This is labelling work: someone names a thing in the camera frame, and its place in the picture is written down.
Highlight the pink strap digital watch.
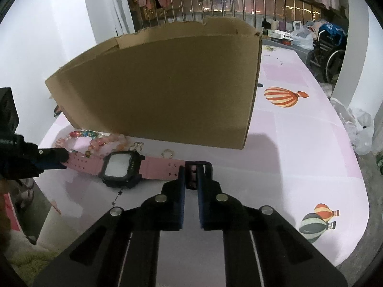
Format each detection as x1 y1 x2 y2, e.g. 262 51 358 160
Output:
63 151 193 188

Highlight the gold earring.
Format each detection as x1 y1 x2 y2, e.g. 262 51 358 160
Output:
129 141 144 153

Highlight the pink balloon pattern tablecloth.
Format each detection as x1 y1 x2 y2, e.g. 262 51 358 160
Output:
34 44 370 267

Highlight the brown cardboard box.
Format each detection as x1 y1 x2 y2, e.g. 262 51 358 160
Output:
46 17 262 149

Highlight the wheelchair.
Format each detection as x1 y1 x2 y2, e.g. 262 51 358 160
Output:
309 22 347 85

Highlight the grey low cabinet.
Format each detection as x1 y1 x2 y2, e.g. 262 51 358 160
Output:
262 38 312 65

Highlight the white plastic bag on cabinet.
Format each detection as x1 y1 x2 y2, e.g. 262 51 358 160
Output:
291 21 314 50

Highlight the metal balcony railing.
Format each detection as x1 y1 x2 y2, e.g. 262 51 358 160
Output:
138 0 325 28

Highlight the colourful beaded bracelet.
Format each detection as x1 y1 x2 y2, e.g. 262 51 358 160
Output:
69 129 99 158

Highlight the pink beaded bracelet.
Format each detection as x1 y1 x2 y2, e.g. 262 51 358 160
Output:
54 133 128 156

